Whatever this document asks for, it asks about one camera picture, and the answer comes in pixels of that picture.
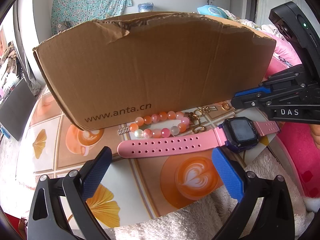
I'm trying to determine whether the pink strap smartwatch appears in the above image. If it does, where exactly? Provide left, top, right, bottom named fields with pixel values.
left=117, top=117, right=280, bottom=159

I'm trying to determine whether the gold dangle earring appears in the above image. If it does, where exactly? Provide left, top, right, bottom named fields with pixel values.
left=200, top=106, right=217, bottom=114

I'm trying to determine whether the gold clover earring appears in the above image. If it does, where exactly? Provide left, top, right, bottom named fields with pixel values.
left=185, top=109, right=206, bottom=134

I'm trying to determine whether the pink bead bracelet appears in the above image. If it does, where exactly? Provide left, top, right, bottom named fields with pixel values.
left=129, top=110, right=190, bottom=139

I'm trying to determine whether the pink floral quilt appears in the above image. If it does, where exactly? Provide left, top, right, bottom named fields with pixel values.
left=261, top=24, right=319, bottom=210

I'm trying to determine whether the white fluffy towel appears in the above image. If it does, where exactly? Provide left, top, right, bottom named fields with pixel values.
left=105, top=149, right=315, bottom=239

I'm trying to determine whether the ginkgo pattern tablecloth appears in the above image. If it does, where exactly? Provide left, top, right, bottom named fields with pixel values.
left=15, top=84, right=288, bottom=230

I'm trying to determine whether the brown cardboard box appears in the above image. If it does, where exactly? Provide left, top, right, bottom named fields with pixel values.
left=33, top=12, right=276, bottom=131

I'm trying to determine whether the blue floral pillow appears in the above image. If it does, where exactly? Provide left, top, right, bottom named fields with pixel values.
left=197, top=5, right=228, bottom=19

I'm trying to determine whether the grey cabinet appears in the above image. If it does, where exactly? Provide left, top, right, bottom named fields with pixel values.
left=0, top=79, right=36, bottom=141

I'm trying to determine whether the blue water jug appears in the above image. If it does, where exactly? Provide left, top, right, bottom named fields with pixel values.
left=138, top=2, right=154, bottom=12

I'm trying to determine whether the black camera module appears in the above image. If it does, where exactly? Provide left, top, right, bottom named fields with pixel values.
left=268, top=2, right=319, bottom=81

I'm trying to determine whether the teal floral wall cloth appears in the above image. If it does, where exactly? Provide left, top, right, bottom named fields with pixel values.
left=51, top=0, right=132, bottom=35

